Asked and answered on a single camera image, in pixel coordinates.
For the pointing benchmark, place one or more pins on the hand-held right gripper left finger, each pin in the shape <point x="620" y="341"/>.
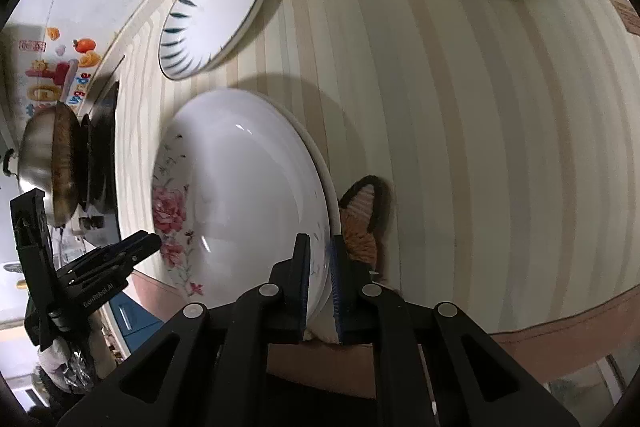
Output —
<point x="303" y="292"/>

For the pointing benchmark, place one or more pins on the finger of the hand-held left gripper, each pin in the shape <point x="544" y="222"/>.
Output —
<point x="142" y="244"/>
<point x="100" y="264"/>

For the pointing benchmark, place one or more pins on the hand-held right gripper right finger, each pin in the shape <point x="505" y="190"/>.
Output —
<point x="336" y="292"/>

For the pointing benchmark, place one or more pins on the white floral plate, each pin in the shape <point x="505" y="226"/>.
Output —
<point x="240" y="187"/>

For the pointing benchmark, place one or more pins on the plain white plate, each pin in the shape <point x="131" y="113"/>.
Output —
<point x="322" y="179"/>

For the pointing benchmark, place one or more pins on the white plate blue leaf pattern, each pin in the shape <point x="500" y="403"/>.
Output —
<point x="212" y="14"/>

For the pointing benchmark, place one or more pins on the blue cabinet door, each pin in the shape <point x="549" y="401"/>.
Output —
<point x="132" y="314"/>

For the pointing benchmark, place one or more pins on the steel wok with lid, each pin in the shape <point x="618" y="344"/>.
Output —
<point x="45" y="162"/>

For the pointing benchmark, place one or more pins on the black gas stove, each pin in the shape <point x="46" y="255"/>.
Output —
<point x="100" y="157"/>

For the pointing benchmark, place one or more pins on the colourful wall sticker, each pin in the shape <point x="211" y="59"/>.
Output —
<point x="55" y="72"/>

